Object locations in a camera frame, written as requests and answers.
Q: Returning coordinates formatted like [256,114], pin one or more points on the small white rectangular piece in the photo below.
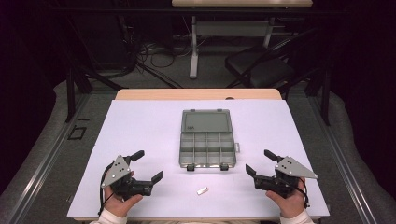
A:
[202,190]

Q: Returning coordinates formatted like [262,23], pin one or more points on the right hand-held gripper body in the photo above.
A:
[291,169]

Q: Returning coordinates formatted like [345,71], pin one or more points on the black chair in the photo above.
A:
[264,70]

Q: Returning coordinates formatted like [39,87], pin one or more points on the grey plastic compartment box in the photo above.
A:
[207,140]

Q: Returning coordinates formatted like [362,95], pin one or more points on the wooden table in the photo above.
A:
[199,94]

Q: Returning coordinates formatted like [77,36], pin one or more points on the white board mat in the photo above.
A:
[149,130]

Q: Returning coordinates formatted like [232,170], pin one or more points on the black tape strip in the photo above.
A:
[83,119]

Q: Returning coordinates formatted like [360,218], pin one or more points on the black metal stand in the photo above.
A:
[325,93]
[71,93]

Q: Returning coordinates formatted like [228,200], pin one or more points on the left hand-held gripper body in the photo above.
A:
[117,172]

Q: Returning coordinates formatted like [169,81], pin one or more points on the person's left hand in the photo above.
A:
[117,203]

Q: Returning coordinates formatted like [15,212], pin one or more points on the white-legged desk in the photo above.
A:
[230,29]

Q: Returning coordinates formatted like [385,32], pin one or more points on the person's right hand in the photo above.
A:
[289,203]

